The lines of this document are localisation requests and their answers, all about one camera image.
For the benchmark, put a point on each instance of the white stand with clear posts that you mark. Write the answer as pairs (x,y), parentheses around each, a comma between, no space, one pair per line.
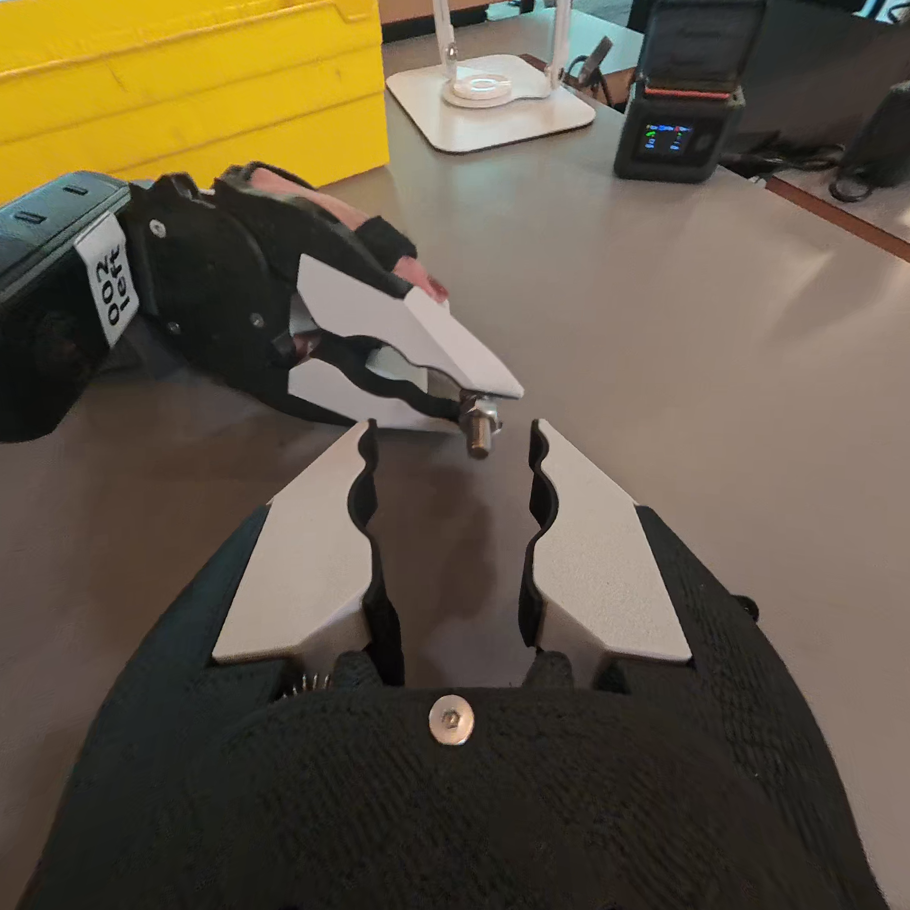
(497,121)

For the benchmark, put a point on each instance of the black rounded device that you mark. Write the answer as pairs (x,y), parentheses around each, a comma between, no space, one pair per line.
(881,142)

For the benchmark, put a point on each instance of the steel hex nut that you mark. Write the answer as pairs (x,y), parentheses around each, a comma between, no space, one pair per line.
(478,406)

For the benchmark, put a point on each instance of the yellow plastic bin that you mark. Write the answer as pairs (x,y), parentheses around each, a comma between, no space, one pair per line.
(178,92)

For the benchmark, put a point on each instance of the person's left hand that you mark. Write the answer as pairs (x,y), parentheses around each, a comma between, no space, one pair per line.
(425,281)

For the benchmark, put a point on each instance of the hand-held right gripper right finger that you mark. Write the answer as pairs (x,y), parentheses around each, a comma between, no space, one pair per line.
(604,569)

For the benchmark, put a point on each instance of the steel hex bolt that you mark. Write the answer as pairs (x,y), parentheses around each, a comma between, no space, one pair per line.
(485,437)

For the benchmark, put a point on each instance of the black label printer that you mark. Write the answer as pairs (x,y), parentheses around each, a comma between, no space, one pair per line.
(668,142)

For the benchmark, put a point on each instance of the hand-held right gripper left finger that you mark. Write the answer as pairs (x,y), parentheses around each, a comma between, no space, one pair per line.
(298,569)

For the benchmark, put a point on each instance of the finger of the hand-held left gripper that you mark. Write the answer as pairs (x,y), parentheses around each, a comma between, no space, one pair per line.
(441,341)
(334,394)

